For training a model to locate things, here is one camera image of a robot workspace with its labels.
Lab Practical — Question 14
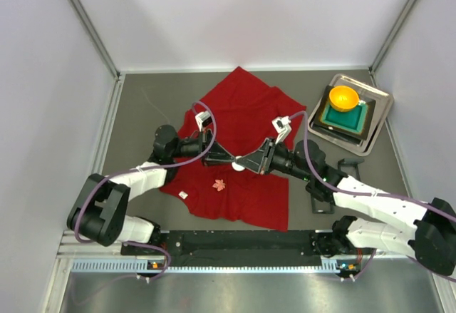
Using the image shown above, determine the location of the white garment label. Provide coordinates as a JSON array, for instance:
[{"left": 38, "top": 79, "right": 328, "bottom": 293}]
[{"left": 179, "top": 191, "right": 188, "bottom": 199}]

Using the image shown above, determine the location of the pink leaf brooch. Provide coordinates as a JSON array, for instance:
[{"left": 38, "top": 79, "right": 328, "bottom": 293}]
[{"left": 212, "top": 179, "right": 226, "bottom": 192}]

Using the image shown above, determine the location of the orange bowl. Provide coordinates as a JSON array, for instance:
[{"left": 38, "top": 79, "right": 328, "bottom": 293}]
[{"left": 328, "top": 86, "right": 360, "bottom": 113}]

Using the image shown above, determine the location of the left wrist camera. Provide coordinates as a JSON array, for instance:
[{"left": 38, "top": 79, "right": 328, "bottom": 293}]
[{"left": 195, "top": 111, "right": 212, "bottom": 131}]

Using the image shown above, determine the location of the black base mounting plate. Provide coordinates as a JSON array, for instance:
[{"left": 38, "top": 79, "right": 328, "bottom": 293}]
[{"left": 120, "top": 229, "right": 378, "bottom": 257}]

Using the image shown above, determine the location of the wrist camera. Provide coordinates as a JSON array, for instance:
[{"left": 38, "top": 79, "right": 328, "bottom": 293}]
[
  {"left": 195, "top": 111, "right": 212, "bottom": 131},
  {"left": 271, "top": 116, "right": 291, "bottom": 144}
]

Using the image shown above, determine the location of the black and teal square plate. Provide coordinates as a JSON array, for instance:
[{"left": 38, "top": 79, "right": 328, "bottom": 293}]
[{"left": 312, "top": 86, "right": 375, "bottom": 143}]

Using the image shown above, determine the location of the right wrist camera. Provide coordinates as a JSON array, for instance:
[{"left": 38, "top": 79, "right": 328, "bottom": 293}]
[{"left": 271, "top": 116, "right": 291, "bottom": 144}]

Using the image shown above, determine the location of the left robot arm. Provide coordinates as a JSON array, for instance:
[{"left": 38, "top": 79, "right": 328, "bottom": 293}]
[{"left": 67, "top": 125, "right": 235, "bottom": 247}]

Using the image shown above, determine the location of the red garment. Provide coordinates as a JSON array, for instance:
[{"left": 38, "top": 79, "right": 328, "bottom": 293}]
[{"left": 160, "top": 67, "right": 306, "bottom": 232}]

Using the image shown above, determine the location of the aluminium frame rail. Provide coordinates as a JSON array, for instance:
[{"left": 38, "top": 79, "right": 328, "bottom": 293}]
[{"left": 56, "top": 229, "right": 448, "bottom": 260}]

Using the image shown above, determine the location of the round iridescent brooch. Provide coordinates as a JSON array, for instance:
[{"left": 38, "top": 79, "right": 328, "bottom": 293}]
[{"left": 231, "top": 162, "right": 245, "bottom": 172}]

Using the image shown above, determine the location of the small black open box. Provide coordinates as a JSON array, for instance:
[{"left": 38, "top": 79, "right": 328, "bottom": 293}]
[{"left": 311, "top": 157, "right": 365, "bottom": 215}]

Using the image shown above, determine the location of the grey slotted cable duct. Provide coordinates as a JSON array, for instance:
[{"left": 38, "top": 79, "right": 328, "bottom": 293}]
[{"left": 71, "top": 257, "right": 343, "bottom": 274}]

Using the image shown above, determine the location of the silver metal tray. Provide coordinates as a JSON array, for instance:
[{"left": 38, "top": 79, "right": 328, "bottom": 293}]
[{"left": 309, "top": 73, "right": 393, "bottom": 156}]

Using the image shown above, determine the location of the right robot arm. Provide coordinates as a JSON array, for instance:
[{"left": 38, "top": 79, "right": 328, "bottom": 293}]
[{"left": 233, "top": 138, "right": 455, "bottom": 277}]

